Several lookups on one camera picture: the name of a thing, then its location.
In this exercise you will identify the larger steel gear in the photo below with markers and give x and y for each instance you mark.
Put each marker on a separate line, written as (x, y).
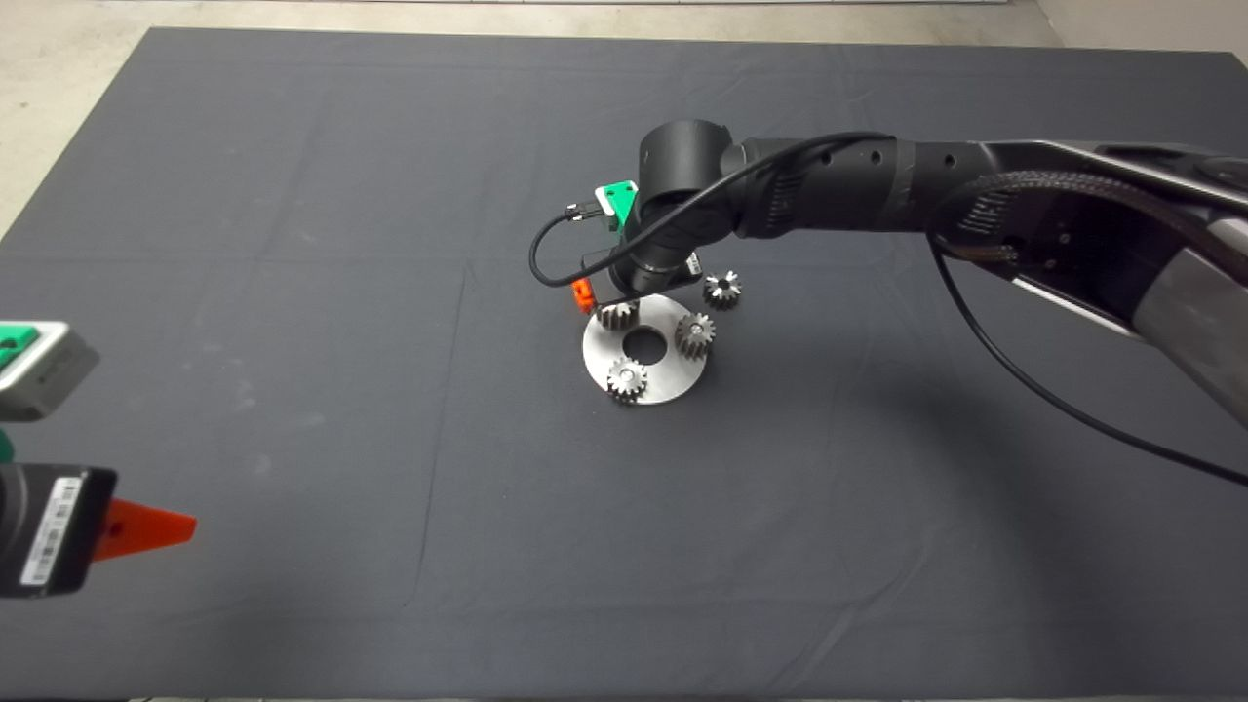
(617, 317)

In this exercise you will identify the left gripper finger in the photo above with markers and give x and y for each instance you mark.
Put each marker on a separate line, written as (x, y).
(136, 529)

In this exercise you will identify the green left camera mount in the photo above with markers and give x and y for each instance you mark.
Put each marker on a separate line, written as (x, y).
(15, 343)

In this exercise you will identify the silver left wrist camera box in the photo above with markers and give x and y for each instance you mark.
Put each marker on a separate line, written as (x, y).
(49, 378)

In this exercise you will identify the dark grey table cloth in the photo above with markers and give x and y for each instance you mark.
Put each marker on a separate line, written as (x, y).
(390, 195)

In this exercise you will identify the small dark steel gear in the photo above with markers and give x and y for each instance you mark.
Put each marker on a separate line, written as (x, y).
(731, 295)

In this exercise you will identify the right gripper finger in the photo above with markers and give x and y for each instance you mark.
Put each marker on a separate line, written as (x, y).
(584, 295)

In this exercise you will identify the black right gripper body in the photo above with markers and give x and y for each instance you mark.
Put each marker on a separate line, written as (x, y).
(648, 268)

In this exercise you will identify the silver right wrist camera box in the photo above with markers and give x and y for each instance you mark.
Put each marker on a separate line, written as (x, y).
(603, 207)

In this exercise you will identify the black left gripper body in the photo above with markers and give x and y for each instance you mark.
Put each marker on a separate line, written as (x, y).
(54, 531)

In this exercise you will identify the round metal plate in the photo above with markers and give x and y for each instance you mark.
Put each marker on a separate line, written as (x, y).
(673, 382)

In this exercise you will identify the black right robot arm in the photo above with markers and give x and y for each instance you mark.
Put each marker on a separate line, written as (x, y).
(877, 185)

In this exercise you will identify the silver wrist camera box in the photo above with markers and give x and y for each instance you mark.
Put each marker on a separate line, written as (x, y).
(603, 207)
(49, 378)

